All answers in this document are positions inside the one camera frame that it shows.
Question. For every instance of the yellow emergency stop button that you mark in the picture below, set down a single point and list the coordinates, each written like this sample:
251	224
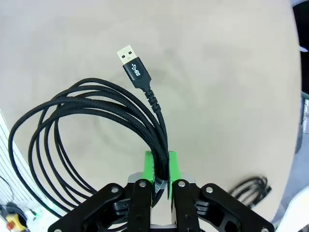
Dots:
15	221

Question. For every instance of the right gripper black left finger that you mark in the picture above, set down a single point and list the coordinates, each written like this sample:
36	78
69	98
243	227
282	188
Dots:
135	205

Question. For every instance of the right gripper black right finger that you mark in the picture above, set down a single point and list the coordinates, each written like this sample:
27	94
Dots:
188	205

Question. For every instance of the white slotted base panel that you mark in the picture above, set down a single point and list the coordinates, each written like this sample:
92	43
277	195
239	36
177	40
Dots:
14	169

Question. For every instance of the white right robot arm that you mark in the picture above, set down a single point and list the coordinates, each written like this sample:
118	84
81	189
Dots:
297	212

